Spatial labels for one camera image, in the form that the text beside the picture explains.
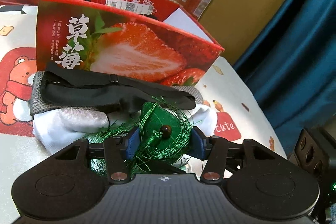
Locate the black eye mask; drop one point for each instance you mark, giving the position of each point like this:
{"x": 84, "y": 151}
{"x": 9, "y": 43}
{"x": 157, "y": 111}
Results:
{"x": 86, "y": 90}

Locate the red strawberry print cardboard box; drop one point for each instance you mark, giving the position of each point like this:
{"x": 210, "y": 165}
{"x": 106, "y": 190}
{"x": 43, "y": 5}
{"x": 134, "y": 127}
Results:
{"x": 136, "y": 48}

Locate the cartoon printed tablecloth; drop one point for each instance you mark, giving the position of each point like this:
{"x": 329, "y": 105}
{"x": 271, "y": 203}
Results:
{"x": 15, "y": 150}

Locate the white sock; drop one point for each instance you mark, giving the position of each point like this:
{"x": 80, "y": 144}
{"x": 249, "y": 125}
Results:
{"x": 204, "y": 116}
{"x": 68, "y": 124}

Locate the green tasselled sachet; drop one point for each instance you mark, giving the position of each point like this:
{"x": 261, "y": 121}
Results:
{"x": 157, "y": 119}

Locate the blue curtain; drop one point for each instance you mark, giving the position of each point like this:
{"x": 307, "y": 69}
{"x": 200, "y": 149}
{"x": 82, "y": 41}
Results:
{"x": 294, "y": 43}

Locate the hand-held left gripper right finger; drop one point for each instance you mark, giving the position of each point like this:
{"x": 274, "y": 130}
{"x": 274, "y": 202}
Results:
{"x": 197, "y": 142}

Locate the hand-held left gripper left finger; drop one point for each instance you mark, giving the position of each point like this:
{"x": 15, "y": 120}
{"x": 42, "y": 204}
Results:
{"x": 132, "y": 142}

